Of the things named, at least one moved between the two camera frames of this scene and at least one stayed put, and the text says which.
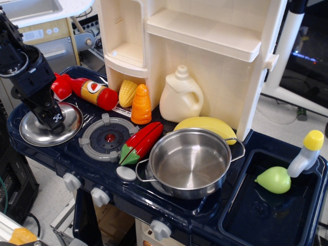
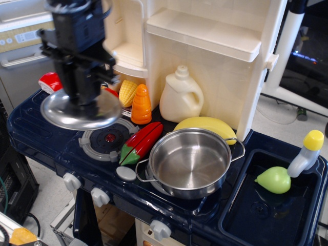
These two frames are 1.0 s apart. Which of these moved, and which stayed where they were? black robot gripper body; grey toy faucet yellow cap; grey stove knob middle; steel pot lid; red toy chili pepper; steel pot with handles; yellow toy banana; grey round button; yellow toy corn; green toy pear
Moved: steel pot lid; black robot gripper body
Stayed: yellow toy banana; steel pot with handles; red toy chili pepper; grey stove knob middle; grey toy faucet yellow cap; grey round button; yellow toy corn; green toy pear
